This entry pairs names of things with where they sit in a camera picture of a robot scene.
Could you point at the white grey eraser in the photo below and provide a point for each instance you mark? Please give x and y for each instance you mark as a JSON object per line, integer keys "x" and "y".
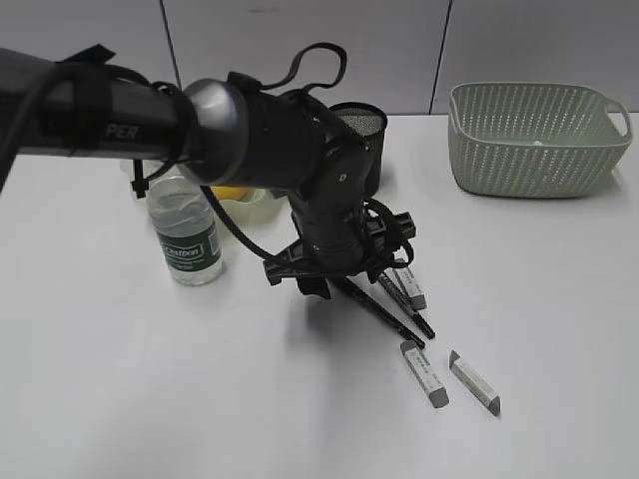
{"x": 424, "y": 374}
{"x": 480, "y": 389}
{"x": 410, "y": 287}

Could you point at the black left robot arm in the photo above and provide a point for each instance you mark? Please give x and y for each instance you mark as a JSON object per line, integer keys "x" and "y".
{"x": 238, "y": 132}

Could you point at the black mesh pen holder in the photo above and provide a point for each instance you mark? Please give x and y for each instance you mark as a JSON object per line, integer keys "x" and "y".
{"x": 370, "y": 122}

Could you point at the clear water bottle green label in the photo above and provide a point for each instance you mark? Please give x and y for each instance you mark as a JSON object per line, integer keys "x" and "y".
{"x": 185, "y": 225}

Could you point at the frosted green wavy plate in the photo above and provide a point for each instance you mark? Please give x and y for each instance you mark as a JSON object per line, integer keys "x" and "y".
{"x": 258, "y": 206}

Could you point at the light green plastic basket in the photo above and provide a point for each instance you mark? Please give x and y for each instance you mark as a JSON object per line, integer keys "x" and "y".
{"x": 492, "y": 127}

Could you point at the yellow mango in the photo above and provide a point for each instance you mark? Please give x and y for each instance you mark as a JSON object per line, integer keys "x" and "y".
{"x": 224, "y": 193}

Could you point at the black marker pen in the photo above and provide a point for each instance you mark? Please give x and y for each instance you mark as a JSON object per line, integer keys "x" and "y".
{"x": 350, "y": 289}
{"x": 399, "y": 298}

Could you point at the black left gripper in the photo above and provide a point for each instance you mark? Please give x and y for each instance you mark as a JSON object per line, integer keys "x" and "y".
{"x": 342, "y": 232}

